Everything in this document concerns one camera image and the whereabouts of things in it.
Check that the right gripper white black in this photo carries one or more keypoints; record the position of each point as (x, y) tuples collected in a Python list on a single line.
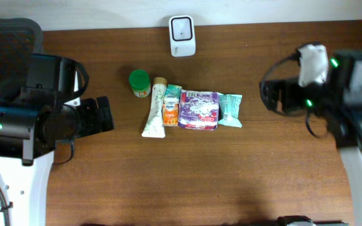
[(285, 86)]

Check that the green lidded jar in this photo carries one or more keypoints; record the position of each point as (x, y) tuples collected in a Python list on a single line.
[(139, 81)]

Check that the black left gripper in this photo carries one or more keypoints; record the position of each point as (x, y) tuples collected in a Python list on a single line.
[(94, 120)]

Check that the white tube with tan cap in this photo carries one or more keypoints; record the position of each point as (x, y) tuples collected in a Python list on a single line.
[(154, 127)]

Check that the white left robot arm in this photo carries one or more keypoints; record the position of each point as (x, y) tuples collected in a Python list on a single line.
[(26, 161)]

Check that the purple tissue pack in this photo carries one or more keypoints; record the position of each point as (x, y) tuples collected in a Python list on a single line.
[(198, 110)]

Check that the white barcode scanner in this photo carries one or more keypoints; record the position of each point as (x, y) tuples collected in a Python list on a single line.
[(182, 36)]

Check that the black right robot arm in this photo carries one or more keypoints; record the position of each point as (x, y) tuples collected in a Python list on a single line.
[(330, 88)]

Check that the dark grey plastic basket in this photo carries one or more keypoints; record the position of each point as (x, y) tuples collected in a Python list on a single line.
[(19, 39)]

